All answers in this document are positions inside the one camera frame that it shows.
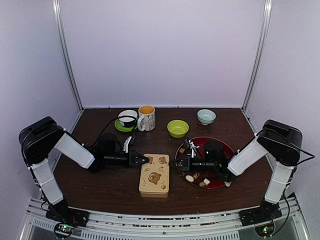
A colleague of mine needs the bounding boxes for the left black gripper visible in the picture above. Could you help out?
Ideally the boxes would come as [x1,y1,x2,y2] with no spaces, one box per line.
[104,150,149,168]

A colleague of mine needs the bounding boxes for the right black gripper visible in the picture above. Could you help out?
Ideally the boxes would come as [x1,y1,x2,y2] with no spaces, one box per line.
[168,155,218,174]

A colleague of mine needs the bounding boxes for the bear print tin lid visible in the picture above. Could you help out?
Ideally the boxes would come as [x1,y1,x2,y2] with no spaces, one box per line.
[138,153,170,193]

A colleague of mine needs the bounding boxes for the beige tin box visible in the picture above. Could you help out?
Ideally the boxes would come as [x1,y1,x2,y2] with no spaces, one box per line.
[140,191,169,198]

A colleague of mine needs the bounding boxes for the round red tray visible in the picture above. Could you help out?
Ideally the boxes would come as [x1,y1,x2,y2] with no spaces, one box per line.
[175,139,234,190]

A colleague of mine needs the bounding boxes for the metal serving tongs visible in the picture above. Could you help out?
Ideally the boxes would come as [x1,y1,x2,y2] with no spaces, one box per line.
[224,181,231,187]

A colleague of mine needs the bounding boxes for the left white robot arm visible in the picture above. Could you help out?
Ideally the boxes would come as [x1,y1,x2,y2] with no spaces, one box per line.
[18,116,150,222]

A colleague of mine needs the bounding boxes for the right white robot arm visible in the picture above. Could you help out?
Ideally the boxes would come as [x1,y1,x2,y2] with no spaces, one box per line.
[171,119,303,221]

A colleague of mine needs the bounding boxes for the white oval chocolate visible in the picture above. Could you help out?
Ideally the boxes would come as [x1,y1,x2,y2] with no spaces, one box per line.
[185,175,195,183]

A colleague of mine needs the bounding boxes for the white chocolate cube front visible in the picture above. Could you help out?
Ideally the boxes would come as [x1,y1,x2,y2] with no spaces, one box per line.
[203,178,211,186]

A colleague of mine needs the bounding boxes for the lime green bowl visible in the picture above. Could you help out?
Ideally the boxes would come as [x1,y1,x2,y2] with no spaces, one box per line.
[167,119,189,138]

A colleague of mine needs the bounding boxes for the patterned mug yellow inside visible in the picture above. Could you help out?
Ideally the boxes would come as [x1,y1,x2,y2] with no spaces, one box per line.
[137,105,156,132]

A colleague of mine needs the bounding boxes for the white and navy cup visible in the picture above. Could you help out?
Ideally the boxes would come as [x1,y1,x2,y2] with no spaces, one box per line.
[118,109,138,128]

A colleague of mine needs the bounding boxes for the green saucer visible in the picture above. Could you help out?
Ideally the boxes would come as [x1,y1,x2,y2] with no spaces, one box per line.
[114,117,138,132]

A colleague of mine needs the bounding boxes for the pale blue bowl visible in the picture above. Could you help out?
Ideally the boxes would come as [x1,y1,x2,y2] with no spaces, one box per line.
[197,109,216,126]

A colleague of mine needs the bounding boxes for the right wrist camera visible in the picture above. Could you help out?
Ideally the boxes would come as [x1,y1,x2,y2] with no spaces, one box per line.
[184,136,226,163]

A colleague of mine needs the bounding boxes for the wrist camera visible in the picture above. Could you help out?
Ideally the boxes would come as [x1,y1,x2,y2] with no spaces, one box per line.
[184,136,226,163]
[95,133,137,157]

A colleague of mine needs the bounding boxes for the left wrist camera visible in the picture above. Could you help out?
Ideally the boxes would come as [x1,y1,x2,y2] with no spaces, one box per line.
[95,133,137,157]

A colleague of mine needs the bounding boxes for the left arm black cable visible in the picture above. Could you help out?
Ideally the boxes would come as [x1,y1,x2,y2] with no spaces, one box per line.
[84,114,138,151]

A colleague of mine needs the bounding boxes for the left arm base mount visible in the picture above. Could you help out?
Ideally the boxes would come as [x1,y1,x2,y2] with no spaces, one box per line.
[45,208,90,239]

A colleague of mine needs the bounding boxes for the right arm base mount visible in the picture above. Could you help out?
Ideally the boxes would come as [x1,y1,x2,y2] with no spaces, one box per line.
[238,207,282,238]

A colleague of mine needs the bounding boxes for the front metal rail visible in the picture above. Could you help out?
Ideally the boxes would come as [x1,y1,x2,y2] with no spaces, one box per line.
[18,208,310,240]

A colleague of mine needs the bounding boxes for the right aluminium frame post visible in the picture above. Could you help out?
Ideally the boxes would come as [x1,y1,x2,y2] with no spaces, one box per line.
[241,0,273,112]

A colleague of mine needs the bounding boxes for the aluminium frame post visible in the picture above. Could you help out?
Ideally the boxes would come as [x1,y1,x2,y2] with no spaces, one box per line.
[241,0,273,112]
[52,0,84,112]

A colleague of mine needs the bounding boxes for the left aluminium frame post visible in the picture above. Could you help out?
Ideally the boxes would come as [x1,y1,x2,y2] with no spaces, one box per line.
[52,0,84,112]

